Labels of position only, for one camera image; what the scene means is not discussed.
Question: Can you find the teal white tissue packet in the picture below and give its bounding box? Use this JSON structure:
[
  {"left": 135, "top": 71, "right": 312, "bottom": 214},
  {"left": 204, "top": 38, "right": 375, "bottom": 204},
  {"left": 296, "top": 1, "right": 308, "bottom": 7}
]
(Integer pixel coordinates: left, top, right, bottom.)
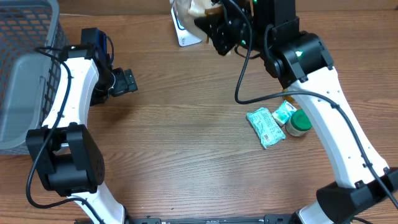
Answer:
[{"left": 272, "top": 100, "right": 297, "bottom": 126}]

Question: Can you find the green lid white jar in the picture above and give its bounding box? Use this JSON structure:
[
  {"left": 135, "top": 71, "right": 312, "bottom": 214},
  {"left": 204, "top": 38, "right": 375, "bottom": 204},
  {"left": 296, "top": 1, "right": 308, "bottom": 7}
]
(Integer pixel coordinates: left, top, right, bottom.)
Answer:
[{"left": 285, "top": 109, "right": 312, "bottom": 137}]

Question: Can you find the yellow liquid bottle silver cap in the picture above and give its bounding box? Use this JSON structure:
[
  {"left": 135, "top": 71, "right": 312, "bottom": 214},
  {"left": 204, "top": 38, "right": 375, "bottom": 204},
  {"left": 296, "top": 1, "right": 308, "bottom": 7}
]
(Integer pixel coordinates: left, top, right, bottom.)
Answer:
[{"left": 282, "top": 89, "right": 295, "bottom": 103}]

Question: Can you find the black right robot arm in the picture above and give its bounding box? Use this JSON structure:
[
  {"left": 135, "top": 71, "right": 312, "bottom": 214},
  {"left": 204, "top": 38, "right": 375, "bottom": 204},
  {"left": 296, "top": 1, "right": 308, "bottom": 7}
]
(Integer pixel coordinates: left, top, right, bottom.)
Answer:
[{"left": 194, "top": 1, "right": 397, "bottom": 223}]

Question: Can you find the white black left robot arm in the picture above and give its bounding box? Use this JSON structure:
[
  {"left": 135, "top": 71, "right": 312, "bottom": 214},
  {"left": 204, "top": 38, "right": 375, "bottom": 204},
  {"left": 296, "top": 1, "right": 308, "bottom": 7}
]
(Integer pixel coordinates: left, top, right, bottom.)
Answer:
[{"left": 25, "top": 27, "right": 137, "bottom": 223}]

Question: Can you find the white barcode scanner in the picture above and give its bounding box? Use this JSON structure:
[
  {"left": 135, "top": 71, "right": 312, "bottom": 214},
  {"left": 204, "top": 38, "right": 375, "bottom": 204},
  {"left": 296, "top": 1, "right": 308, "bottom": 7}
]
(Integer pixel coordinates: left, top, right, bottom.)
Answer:
[{"left": 170, "top": 7, "right": 201, "bottom": 47}]

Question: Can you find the grey plastic mesh basket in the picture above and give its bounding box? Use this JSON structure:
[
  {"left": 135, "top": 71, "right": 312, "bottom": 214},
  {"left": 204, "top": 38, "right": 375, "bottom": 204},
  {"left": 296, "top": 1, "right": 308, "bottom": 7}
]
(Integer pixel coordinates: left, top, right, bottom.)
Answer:
[{"left": 1, "top": 0, "right": 69, "bottom": 155}]

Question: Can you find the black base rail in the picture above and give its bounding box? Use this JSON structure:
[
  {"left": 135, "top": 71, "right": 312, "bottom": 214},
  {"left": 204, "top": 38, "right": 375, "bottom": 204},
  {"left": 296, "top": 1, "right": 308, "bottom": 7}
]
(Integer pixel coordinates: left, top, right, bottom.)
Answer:
[{"left": 74, "top": 213, "right": 299, "bottom": 224}]

